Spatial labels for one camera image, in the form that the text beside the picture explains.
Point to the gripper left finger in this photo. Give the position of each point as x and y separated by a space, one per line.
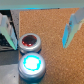
8 30

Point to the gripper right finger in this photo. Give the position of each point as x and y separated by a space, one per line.
72 29

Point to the red button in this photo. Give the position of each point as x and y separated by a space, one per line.
29 42

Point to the wooden drawer box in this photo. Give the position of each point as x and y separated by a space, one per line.
56 63

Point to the blue button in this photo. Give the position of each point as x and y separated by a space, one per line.
31 64

